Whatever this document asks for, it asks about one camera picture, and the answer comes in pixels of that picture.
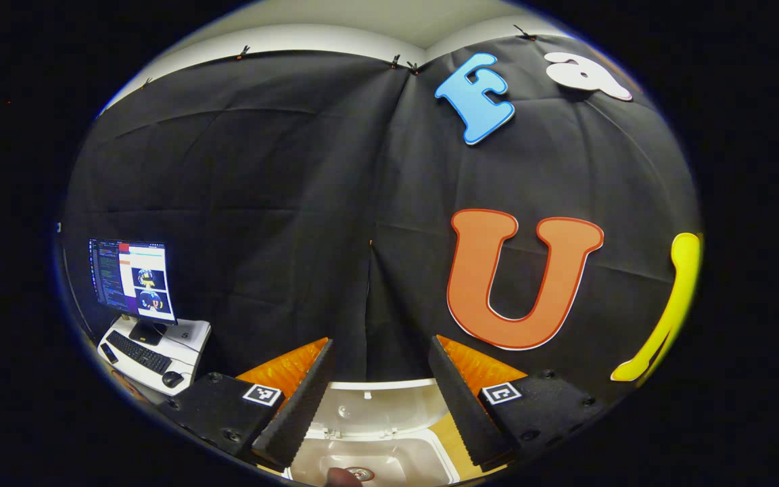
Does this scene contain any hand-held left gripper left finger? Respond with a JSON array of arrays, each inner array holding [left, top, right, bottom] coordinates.
[[158, 337, 336, 471]]

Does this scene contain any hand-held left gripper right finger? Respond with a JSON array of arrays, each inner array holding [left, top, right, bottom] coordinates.
[[428, 335, 607, 467]]

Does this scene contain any white desktop garbage bin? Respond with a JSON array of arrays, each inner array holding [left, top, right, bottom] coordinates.
[[285, 379, 461, 487]]

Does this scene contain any white side table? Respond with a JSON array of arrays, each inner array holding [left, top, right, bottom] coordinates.
[[97, 315, 212, 396]]

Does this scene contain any black keyboard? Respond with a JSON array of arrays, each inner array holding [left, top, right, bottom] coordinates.
[[105, 330, 172, 375]]

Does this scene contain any computer monitor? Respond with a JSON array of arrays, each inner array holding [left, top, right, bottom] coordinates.
[[89, 238, 179, 346]]

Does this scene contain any black backdrop cloth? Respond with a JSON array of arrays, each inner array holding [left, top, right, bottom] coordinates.
[[58, 34, 701, 407]]

